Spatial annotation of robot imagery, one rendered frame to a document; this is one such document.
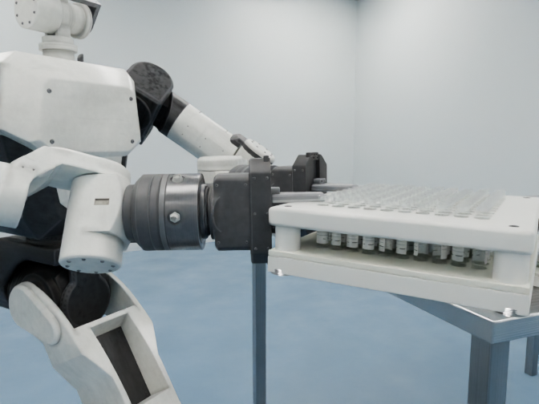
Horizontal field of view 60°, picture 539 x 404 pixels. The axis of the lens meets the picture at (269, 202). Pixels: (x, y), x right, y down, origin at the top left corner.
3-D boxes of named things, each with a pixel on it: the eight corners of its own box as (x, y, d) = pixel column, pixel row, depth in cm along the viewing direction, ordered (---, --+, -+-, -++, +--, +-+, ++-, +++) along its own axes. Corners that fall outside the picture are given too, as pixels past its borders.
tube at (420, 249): (424, 281, 45) (429, 204, 44) (411, 279, 46) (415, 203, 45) (427, 277, 46) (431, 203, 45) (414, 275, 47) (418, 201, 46)
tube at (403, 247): (406, 278, 46) (410, 203, 45) (393, 276, 47) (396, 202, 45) (409, 275, 47) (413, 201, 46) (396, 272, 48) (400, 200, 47)
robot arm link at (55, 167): (139, 165, 55) (14, 131, 48) (132, 236, 52) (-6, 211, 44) (120, 186, 60) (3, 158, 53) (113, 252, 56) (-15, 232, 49)
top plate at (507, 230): (534, 256, 37) (536, 231, 36) (267, 225, 49) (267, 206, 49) (541, 213, 57) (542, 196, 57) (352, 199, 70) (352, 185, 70)
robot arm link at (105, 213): (163, 159, 52) (59, 160, 51) (156, 251, 47) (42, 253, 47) (180, 201, 62) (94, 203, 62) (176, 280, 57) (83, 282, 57)
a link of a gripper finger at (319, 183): (349, 192, 61) (310, 190, 65) (361, 190, 63) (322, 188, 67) (349, 180, 61) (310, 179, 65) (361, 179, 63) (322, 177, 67)
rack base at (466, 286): (528, 317, 37) (530, 288, 37) (267, 272, 50) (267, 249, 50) (537, 252, 58) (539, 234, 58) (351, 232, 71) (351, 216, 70)
